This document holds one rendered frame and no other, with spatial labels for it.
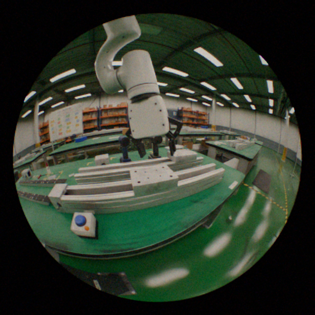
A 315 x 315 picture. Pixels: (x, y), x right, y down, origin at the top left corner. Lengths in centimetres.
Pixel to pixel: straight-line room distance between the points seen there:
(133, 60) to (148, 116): 16
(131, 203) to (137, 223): 8
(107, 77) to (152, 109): 16
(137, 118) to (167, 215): 33
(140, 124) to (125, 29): 28
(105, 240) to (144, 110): 40
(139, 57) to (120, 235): 51
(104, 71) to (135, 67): 9
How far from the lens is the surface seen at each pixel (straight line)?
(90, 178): 55
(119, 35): 30
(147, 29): 360
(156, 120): 24
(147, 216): 38
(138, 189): 33
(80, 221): 34
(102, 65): 31
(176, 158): 55
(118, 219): 39
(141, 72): 26
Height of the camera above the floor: 109
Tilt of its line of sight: 21 degrees down
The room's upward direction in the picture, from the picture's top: straight up
